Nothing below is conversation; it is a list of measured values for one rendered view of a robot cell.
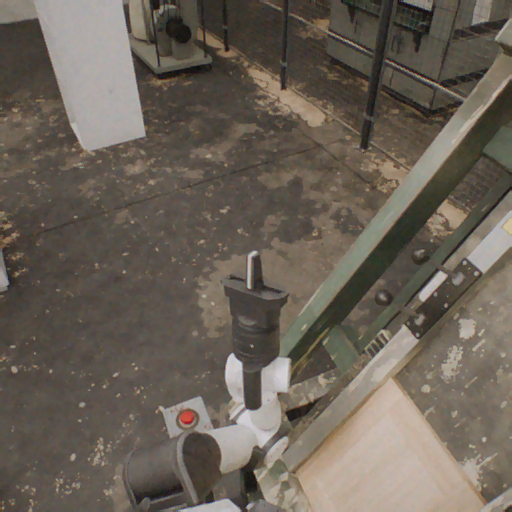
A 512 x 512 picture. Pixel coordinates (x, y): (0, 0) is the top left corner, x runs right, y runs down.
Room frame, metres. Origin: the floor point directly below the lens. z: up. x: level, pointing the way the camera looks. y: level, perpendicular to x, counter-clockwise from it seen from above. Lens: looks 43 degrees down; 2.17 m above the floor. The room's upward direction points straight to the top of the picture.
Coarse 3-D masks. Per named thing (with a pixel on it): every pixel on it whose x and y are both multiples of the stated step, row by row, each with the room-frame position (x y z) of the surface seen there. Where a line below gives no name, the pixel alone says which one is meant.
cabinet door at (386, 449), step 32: (384, 384) 0.56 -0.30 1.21; (352, 416) 0.54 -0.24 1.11; (384, 416) 0.50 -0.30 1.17; (416, 416) 0.47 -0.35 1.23; (320, 448) 0.51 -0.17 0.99; (352, 448) 0.47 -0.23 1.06; (384, 448) 0.45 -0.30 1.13; (416, 448) 0.42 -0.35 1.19; (320, 480) 0.44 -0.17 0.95; (352, 480) 0.41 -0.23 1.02; (384, 480) 0.39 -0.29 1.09; (416, 480) 0.37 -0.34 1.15; (448, 480) 0.35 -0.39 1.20
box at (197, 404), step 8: (192, 400) 0.67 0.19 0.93; (200, 400) 0.68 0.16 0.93; (168, 408) 0.65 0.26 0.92; (176, 408) 0.65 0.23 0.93; (184, 408) 0.65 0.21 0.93; (192, 408) 0.65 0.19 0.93; (200, 408) 0.65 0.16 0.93; (168, 416) 0.62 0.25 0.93; (176, 416) 0.62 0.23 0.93; (200, 416) 0.62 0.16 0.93; (208, 416) 0.63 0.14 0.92; (168, 424) 0.60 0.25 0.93; (176, 424) 0.60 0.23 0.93; (184, 424) 0.60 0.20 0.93; (192, 424) 0.60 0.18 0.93; (200, 424) 0.60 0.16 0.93; (208, 424) 0.60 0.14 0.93; (176, 432) 0.58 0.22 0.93; (200, 432) 0.58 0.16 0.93
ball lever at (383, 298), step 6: (378, 294) 0.64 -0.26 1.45; (384, 294) 0.63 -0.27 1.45; (390, 294) 0.64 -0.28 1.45; (378, 300) 0.63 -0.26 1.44; (384, 300) 0.62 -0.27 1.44; (390, 300) 0.62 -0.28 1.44; (384, 306) 0.62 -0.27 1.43; (396, 306) 0.63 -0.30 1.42; (402, 306) 0.63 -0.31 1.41; (408, 312) 0.62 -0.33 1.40; (420, 312) 0.63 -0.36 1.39; (420, 318) 0.62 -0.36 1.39; (426, 318) 0.61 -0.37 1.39; (420, 324) 0.61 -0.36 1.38
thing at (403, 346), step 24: (504, 240) 0.67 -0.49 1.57; (480, 264) 0.65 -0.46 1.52; (456, 312) 0.62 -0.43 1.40; (408, 336) 0.61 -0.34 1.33; (432, 336) 0.61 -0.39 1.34; (384, 360) 0.59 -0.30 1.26; (408, 360) 0.59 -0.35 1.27; (360, 384) 0.58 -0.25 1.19; (336, 408) 0.56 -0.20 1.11; (312, 432) 0.54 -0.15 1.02; (288, 456) 0.51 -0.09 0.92
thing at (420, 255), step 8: (416, 248) 0.67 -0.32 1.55; (424, 248) 0.67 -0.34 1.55; (416, 256) 0.65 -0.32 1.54; (424, 256) 0.65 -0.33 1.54; (416, 264) 0.65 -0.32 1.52; (424, 264) 0.65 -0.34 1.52; (432, 264) 0.65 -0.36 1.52; (448, 272) 0.65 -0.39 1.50; (456, 280) 0.64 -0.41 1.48; (464, 280) 0.64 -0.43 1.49
